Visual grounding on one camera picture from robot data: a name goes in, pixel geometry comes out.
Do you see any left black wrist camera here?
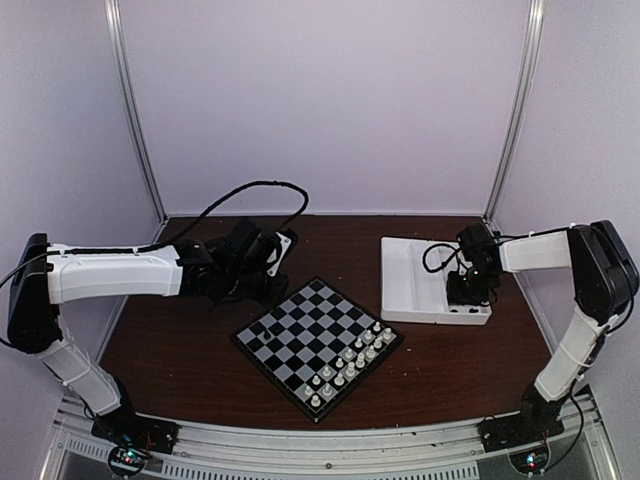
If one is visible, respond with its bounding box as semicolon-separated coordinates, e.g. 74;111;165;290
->
223;218;282;274

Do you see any left aluminium frame post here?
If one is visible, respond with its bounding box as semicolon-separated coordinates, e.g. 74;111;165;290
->
104;0;168;223

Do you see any white chess piece row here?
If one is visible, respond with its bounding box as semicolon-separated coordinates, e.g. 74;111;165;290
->
295;321;403;422

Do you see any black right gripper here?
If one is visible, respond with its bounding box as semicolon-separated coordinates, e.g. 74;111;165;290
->
448;266;498;305

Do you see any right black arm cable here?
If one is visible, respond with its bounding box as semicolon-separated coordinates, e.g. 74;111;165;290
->
421;242;461;275

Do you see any right aluminium frame post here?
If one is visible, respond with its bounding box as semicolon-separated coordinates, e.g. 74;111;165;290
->
483;0;545;223

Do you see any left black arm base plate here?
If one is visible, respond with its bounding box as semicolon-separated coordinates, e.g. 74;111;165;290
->
91;403;179;454

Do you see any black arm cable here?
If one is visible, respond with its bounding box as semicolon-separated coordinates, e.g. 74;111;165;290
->
134;178;310;251
421;242;461;275

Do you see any black white chessboard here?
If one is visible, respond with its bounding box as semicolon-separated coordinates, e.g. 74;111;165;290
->
230;277;404;424

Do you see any front aluminium rail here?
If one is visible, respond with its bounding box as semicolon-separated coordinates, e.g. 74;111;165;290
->
44;389;609;480

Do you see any aluminium frame post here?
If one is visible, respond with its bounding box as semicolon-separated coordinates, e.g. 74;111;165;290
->
104;0;168;223
483;0;545;223

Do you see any white plastic divided tray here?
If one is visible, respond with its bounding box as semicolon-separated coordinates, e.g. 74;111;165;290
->
380;237;492;325

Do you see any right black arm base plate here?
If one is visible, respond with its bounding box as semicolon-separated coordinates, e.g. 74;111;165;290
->
478;395;564;453

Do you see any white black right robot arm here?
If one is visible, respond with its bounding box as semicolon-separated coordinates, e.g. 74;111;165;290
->
447;220;639;442

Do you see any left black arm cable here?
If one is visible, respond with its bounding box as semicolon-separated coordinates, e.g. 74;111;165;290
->
134;178;310;251

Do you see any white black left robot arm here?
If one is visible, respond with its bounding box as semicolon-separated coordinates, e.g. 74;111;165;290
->
1;228;296;444

